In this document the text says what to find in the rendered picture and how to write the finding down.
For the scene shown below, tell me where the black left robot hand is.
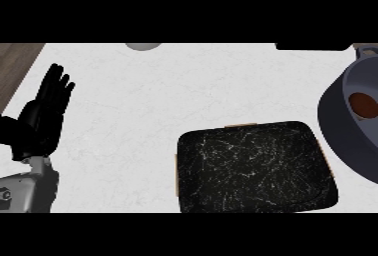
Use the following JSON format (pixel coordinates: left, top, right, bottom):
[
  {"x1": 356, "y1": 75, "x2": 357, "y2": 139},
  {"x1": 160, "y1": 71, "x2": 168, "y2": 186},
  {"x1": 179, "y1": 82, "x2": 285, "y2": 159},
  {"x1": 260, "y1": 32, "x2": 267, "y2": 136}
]
[{"x1": 0, "y1": 63, "x2": 77, "y2": 163}]

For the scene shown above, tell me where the black marbled square tray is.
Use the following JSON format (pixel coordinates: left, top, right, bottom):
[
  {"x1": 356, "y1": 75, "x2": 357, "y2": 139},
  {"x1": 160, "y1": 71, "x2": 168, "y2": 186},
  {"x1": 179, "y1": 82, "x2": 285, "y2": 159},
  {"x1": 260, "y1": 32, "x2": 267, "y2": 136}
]
[{"x1": 174, "y1": 121, "x2": 340, "y2": 214}]

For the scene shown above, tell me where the dark grey pot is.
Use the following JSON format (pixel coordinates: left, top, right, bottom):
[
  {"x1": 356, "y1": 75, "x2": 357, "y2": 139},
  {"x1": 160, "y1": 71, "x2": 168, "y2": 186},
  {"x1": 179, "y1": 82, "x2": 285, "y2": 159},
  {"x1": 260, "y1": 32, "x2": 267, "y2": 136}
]
[{"x1": 318, "y1": 44, "x2": 378, "y2": 184}]

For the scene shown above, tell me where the brown cupcake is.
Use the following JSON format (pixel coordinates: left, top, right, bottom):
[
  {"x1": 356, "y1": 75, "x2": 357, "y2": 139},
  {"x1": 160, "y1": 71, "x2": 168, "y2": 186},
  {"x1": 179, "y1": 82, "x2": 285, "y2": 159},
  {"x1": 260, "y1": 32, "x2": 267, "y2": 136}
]
[{"x1": 347, "y1": 92, "x2": 378, "y2": 120}]

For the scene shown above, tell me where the pale grey round object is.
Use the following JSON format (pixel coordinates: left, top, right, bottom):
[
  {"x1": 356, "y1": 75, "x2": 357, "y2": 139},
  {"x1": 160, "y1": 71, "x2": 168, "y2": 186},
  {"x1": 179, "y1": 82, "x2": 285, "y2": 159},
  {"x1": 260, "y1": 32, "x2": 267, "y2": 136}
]
[{"x1": 124, "y1": 43, "x2": 162, "y2": 52}]

